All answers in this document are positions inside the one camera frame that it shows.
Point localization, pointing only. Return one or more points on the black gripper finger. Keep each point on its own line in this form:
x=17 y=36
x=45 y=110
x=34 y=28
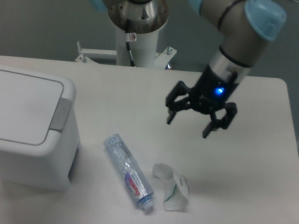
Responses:
x=224 y=122
x=180 y=98

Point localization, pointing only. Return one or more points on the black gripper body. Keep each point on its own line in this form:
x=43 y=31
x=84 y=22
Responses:
x=212 y=91

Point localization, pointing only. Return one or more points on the white push-lid trash can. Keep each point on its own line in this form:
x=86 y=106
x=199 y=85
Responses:
x=39 y=137

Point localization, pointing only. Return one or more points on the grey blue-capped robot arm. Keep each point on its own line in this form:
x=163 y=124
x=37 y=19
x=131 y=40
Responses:
x=248 y=27

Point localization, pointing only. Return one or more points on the crumpled white plastic wrapper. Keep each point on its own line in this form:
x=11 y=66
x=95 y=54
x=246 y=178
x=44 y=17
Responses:
x=176 y=195

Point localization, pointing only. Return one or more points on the clear plastic water bottle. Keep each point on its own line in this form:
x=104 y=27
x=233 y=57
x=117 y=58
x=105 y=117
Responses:
x=133 y=177

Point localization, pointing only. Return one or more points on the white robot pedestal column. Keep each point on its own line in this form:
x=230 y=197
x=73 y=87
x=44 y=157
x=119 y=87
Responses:
x=143 y=49

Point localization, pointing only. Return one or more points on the white pedestal base frame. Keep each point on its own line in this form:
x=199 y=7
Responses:
x=161 y=60

